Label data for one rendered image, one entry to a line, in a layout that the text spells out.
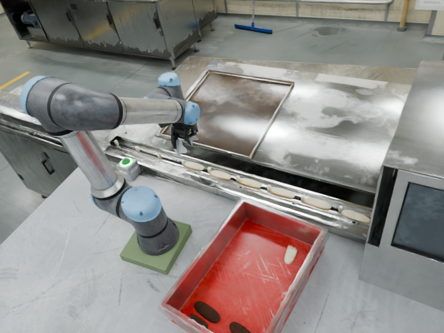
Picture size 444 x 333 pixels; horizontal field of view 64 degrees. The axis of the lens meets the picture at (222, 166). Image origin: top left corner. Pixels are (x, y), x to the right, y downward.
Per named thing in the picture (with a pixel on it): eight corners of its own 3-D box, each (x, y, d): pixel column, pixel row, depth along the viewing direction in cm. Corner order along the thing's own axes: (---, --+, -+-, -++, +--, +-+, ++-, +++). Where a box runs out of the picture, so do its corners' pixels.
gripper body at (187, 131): (188, 143, 142) (182, 119, 134) (172, 139, 146) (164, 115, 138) (199, 133, 146) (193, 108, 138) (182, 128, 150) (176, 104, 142)
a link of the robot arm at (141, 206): (152, 242, 117) (139, 218, 107) (123, 226, 123) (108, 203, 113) (174, 215, 123) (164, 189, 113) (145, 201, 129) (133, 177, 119)
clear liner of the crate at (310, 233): (163, 320, 109) (154, 305, 103) (244, 211, 137) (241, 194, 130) (258, 384, 93) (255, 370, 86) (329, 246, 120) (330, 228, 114)
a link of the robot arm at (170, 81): (151, 80, 127) (166, 69, 132) (159, 106, 135) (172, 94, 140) (168, 83, 124) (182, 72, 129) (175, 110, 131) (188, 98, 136)
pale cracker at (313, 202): (302, 203, 132) (302, 201, 132) (306, 196, 135) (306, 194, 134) (329, 211, 128) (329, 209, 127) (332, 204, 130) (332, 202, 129)
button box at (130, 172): (122, 182, 166) (113, 165, 159) (133, 172, 171) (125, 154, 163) (135, 187, 162) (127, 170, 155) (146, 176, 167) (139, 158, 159)
